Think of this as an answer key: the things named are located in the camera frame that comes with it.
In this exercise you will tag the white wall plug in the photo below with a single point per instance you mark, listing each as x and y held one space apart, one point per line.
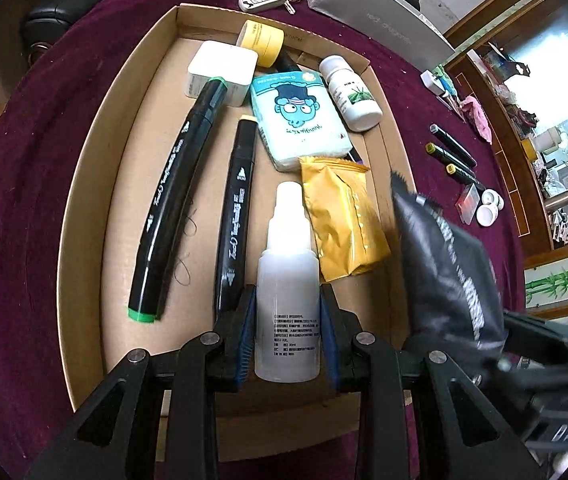
433 81

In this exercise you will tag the translucent white spray bottle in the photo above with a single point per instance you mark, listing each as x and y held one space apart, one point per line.
286 310

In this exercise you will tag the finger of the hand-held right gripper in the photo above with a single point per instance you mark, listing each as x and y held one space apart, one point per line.
539 335
514 377

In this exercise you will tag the gold foil packet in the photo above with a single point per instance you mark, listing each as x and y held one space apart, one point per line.
339 220

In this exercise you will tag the yellow tape roll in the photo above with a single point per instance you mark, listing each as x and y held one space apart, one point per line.
259 40

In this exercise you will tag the metal key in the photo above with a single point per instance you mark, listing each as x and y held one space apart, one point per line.
289 7

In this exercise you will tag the wooden display cabinet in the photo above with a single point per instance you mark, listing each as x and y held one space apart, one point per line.
539 85

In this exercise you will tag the black leather sofa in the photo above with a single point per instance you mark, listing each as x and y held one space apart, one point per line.
64 5

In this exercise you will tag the black marker green cap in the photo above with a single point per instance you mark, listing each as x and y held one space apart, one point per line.
174 185

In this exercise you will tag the white contact lens case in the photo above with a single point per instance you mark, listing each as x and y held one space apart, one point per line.
489 207

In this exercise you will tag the black marker cream cap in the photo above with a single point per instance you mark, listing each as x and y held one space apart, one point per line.
236 200

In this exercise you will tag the blue cartoon tissue pack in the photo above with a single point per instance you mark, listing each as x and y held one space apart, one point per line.
299 125

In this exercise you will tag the black foil packet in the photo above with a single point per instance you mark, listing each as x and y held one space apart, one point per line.
444 270

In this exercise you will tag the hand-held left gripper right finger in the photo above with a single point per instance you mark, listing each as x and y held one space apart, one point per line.
329 335

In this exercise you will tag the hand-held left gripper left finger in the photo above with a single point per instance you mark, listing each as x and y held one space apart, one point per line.
246 335

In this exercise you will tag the white bottle green label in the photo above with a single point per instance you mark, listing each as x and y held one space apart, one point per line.
349 95

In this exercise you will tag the black marker grey cap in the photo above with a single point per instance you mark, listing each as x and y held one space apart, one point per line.
456 147

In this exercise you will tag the red transparent case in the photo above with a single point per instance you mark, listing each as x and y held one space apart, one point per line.
469 202

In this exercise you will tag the pink cloth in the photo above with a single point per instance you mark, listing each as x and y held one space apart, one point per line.
476 117

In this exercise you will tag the white power adapter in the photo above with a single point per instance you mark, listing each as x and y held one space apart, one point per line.
219 62

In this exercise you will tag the grey paper gift bag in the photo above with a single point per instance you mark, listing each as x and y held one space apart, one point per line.
364 10

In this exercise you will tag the shallow cardboard box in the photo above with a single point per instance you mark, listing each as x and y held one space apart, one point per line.
129 160

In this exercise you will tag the black marker yellow cap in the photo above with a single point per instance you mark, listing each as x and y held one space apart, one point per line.
461 176
451 162

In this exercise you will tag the green cloth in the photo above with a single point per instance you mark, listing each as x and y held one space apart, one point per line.
450 72

